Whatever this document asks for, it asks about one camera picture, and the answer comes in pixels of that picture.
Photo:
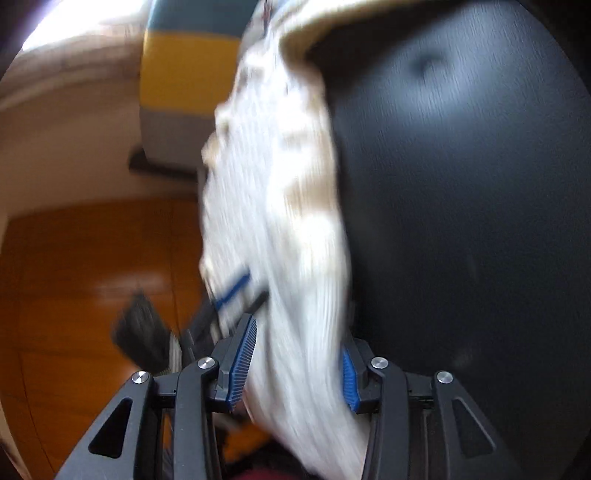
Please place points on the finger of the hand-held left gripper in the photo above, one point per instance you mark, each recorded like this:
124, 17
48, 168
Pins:
259, 303
233, 290

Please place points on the person's maroon clothing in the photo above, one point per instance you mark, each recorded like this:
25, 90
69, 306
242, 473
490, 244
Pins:
277, 471

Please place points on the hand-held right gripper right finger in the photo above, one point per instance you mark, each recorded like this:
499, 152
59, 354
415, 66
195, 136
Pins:
348, 378

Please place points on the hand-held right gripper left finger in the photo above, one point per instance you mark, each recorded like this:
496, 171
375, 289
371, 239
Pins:
242, 360

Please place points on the orange wooden wardrobe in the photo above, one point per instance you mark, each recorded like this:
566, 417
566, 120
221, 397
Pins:
69, 300

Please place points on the cream knitted sweater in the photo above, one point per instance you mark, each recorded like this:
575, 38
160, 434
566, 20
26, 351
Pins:
295, 230

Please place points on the grey yellow blue sofa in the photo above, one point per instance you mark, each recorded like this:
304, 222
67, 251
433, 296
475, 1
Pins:
184, 69

